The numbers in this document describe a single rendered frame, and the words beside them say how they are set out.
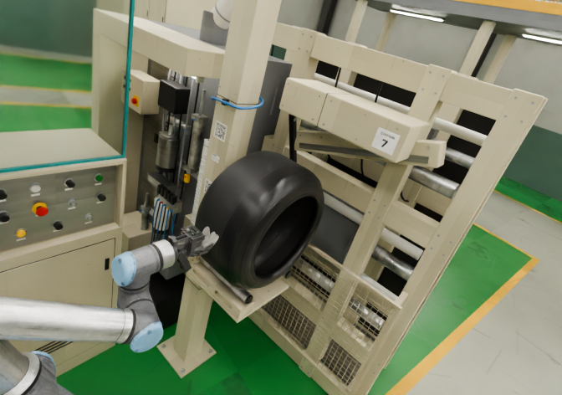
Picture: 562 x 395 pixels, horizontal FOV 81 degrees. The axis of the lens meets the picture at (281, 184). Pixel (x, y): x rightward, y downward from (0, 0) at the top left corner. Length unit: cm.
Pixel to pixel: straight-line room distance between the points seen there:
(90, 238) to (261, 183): 91
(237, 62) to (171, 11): 320
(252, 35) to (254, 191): 59
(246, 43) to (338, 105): 43
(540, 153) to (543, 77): 180
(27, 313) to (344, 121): 116
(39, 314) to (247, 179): 74
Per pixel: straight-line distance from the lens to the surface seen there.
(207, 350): 247
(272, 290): 176
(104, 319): 101
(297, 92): 153
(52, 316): 96
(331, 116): 143
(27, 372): 131
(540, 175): 1027
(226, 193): 128
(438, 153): 142
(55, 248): 178
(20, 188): 163
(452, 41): 1120
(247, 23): 140
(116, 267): 110
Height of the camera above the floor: 199
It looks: 25 degrees down
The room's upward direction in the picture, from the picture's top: 16 degrees clockwise
